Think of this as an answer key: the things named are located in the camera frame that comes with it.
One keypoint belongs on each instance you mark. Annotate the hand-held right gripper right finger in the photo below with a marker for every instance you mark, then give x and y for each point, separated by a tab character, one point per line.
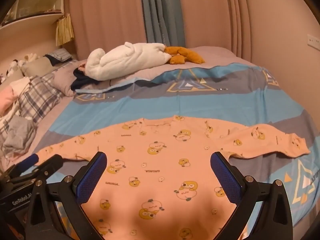
225	177

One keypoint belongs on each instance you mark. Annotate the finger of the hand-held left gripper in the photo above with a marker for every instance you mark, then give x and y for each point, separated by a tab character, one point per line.
31	159
48	166

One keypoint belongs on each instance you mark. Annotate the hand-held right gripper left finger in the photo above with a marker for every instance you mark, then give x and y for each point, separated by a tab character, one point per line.
91	177

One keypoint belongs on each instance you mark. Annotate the pink cartoon print shirt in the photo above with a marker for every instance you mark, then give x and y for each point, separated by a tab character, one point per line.
155	170

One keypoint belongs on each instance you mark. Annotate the grey cloth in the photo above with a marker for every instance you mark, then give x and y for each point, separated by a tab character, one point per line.
20	135

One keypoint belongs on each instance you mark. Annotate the plaid pillow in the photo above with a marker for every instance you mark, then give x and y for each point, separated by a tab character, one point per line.
37	97

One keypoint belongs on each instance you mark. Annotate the pink cloth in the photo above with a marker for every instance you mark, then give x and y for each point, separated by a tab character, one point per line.
6	97

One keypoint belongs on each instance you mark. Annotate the blue grey striped duvet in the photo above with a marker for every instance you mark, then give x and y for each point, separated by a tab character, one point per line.
125	107

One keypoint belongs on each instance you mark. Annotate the pink grey pillow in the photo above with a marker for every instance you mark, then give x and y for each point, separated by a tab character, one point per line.
65	80

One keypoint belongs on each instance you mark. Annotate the dark clothing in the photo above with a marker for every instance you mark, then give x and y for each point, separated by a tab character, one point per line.
82	82

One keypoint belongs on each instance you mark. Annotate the black white plush toy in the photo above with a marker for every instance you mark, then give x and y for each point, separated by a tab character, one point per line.
12	68

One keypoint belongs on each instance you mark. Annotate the beige pillow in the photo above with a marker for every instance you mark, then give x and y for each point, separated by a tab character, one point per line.
37	66

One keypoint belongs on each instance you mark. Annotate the blue striped cloth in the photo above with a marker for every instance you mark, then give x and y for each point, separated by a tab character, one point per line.
60	53

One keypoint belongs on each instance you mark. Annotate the white fluffy blanket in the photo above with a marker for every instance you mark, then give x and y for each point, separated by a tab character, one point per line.
120	60

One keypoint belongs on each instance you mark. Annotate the pink grey bed sheet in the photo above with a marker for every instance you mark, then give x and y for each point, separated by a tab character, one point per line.
212	55

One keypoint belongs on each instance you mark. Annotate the yellow hanging tassel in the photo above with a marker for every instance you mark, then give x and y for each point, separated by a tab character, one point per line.
64	30

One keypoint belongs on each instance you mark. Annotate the pink curtain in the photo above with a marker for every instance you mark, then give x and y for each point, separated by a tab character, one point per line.
212	15
105	17

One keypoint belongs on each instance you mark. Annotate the blue curtain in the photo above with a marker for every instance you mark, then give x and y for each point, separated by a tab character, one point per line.
162	12

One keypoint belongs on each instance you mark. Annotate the white wall shelf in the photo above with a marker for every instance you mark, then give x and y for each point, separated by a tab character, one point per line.
30	12

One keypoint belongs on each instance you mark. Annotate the white wall power strip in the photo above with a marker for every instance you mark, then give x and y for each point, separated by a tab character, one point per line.
313	40

